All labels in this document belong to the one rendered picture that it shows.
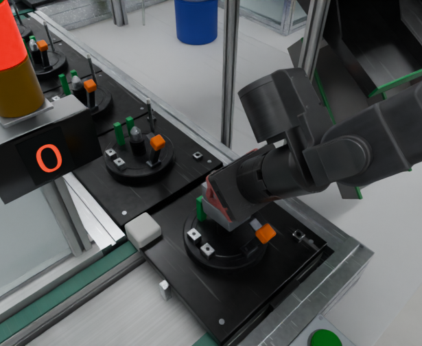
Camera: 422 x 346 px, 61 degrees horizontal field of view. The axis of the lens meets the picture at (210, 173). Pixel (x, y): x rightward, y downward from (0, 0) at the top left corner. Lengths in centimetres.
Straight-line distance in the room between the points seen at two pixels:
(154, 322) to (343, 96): 50
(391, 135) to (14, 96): 33
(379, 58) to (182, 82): 71
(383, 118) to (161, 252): 41
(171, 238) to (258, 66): 81
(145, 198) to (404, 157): 47
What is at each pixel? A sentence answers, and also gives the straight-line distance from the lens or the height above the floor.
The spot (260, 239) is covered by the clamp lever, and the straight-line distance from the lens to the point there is 51.
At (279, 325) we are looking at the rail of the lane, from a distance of 57.
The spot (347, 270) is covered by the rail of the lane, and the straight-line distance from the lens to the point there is 63.
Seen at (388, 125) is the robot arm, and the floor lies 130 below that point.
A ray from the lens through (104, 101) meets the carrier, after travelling 90.
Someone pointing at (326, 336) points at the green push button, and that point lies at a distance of 56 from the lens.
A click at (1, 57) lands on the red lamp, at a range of 37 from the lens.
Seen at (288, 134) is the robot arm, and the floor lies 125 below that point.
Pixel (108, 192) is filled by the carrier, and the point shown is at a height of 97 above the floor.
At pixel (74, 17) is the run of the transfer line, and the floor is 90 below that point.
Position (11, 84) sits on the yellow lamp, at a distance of 38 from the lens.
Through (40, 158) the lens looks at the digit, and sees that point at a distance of 43.
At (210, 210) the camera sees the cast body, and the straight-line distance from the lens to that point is 55.
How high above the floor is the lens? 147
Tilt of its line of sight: 45 degrees down
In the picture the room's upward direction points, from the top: straight up
